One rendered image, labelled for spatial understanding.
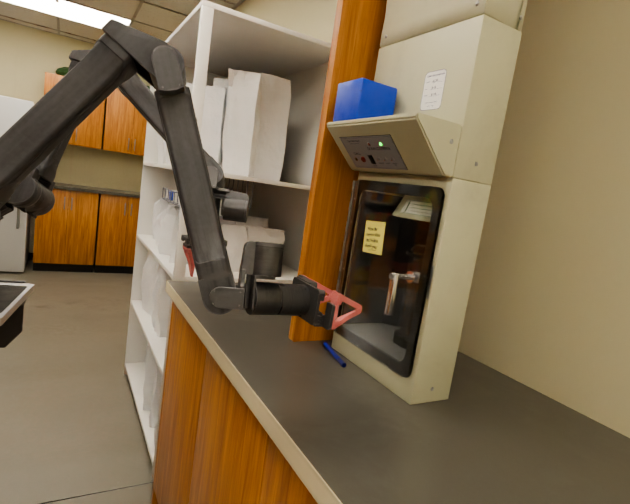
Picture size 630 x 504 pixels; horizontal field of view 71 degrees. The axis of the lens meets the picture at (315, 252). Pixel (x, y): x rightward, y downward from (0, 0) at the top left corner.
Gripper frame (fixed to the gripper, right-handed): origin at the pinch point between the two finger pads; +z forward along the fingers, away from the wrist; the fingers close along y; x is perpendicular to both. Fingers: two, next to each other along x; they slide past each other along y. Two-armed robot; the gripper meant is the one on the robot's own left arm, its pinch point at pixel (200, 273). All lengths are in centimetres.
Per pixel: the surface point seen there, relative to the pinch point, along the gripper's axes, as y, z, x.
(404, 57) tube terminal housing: 33, -57, -25
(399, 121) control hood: 22, -40, -41
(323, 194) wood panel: 26.9, -24.1, -9.4
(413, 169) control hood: 30, -32, -39
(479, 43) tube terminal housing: 33, -56, -47
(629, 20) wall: 76, -72, -48
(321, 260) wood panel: 29.3, -6.7, -9.4
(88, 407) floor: -12, 109, 141
